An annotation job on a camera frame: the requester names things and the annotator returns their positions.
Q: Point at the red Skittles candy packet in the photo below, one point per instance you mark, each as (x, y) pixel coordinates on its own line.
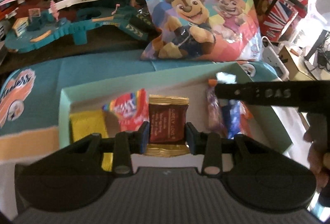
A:
(131, 110)

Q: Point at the purple Kuromi candy packet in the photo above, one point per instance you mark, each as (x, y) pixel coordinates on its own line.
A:
(215, 121)

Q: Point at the gold foil snack packet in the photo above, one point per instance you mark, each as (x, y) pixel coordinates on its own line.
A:
(85, 123)

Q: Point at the brown gold chocolate packet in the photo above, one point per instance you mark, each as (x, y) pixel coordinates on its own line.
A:
(167, 118)

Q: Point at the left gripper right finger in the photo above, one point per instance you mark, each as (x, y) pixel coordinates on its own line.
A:
(207, 144)

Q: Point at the Paw Patrol snack bag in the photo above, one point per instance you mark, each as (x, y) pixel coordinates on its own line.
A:
(215, 30)

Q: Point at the teal toy race track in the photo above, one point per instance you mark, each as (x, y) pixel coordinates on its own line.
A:
(27, 25)

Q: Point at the teal cardboard box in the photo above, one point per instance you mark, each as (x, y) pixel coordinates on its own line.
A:
(185, 86)

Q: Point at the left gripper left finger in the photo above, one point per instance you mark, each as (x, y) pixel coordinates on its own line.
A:
(126, 144)

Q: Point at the person's right hand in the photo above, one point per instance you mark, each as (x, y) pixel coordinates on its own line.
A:
(317, 160)

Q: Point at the union jack red box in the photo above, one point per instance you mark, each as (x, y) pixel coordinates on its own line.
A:
(274, 17)

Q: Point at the orange white striped snack bar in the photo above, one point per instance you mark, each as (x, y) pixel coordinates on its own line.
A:
(245, 116)

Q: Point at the blue white candy packet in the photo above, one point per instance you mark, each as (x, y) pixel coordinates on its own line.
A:
(232, 118)

